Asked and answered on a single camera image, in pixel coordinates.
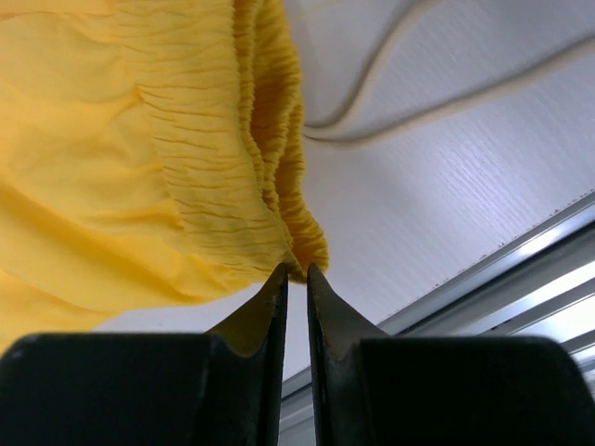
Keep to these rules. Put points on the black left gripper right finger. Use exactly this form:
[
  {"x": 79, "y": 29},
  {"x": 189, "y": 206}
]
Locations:
[{"x": 370, "y": 388}]

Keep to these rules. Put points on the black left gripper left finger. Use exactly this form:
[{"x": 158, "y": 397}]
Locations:
[{"x": 220, "y": 387}]

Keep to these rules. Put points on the yellow shorts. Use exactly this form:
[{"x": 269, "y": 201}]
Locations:
[{"x": 151, "y": 156}]

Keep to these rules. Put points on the cream shorts drawstring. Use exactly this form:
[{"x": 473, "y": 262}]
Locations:
[{"x": 376, "y": 69}]

